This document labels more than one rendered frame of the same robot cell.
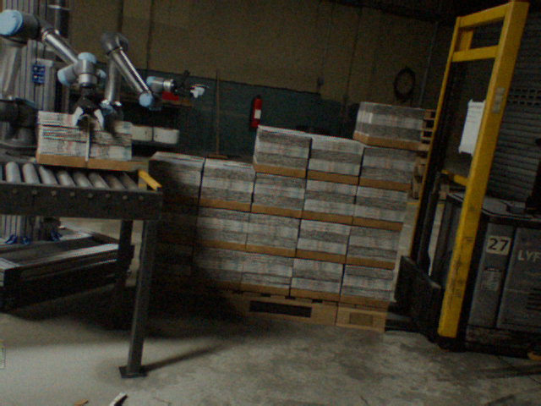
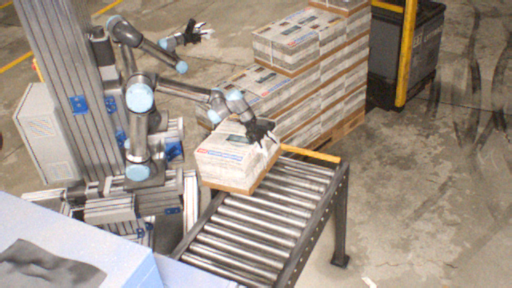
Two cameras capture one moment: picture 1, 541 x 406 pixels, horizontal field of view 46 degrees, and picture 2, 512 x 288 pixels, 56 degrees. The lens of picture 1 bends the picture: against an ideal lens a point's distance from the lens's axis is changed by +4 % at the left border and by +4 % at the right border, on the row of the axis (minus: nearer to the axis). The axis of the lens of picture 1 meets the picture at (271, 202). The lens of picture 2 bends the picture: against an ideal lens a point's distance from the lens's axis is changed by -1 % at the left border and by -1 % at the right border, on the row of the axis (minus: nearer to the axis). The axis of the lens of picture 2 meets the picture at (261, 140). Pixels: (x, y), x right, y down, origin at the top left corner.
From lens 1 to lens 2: 2.60 m
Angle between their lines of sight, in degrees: 42
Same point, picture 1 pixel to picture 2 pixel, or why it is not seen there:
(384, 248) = (362, 75)
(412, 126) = not seen: outside the picture
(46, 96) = (125, 118)
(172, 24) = not seen: outside the picture
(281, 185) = (308, 77)
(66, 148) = (255, 171)
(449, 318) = (402, 95)
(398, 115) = not seen: outside the picture
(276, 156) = (302, 59)
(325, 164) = (329, 46)
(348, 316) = (349, 126)
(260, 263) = (304, 133)
